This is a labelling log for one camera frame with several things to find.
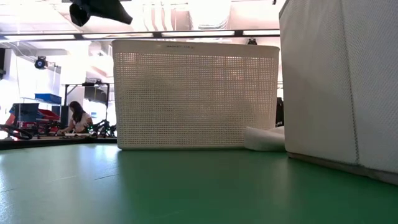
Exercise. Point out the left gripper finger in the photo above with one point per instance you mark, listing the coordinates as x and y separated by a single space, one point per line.
112 11

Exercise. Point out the small white cloth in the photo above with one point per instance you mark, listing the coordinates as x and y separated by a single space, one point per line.
264 140

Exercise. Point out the background black robot arm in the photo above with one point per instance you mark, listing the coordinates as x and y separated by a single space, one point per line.
104 128

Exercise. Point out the blue plastic bin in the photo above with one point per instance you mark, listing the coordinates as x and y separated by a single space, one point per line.
48 98

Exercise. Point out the red plastic bin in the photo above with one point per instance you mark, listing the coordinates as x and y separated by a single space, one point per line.
49 115

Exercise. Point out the grey fabric bin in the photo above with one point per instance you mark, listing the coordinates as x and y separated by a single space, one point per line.
342 93

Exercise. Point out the black overhead beam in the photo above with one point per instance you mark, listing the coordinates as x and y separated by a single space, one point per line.
157 34

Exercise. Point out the black hanging round device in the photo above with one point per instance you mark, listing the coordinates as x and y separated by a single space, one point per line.
40 63

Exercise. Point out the black metal rack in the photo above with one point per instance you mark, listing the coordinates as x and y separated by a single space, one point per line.
66 93

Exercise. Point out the person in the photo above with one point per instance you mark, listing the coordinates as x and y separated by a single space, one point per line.
79 119

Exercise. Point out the blue crate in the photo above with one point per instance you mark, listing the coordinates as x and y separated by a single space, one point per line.
26 112

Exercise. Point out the white perforated plastic basket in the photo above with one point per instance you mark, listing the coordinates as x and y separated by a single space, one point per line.
196 99

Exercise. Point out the black clamp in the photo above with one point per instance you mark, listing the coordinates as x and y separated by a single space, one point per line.
252 41

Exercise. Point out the black rectangular object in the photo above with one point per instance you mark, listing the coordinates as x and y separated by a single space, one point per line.
280 112

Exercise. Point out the green table mat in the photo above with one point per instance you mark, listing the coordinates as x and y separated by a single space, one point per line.
199 186

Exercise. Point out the black table frame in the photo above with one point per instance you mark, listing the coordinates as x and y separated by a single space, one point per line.
46 143

